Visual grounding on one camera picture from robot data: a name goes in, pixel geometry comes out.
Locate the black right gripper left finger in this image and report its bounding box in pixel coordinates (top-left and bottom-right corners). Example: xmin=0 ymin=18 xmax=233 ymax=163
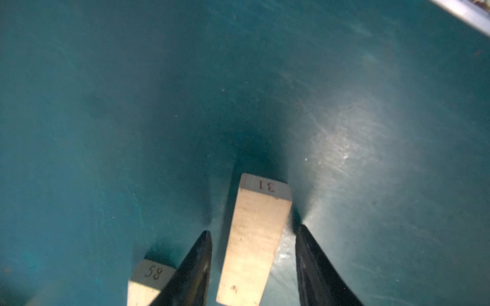
xmin=150 ymin=230 xmax=213 ymax=306

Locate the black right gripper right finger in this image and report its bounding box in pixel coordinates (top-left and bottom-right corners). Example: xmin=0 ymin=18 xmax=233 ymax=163
xmin=295 ymin=224 xmax=362 ymax=306

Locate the wood block numbered 31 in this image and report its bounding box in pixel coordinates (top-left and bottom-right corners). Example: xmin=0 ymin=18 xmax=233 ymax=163
xmin=216 ymin=173 xmax=292 ymax=305

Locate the wood block numbered 58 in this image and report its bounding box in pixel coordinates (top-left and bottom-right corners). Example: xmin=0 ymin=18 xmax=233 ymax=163
xmin=126 ymin=259 xmax=176 ymax=306

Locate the aluminium back frame rail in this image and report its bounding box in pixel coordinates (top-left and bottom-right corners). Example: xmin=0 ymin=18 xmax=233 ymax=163
xmin=431 ymin=0 xmax=490 ymax=36

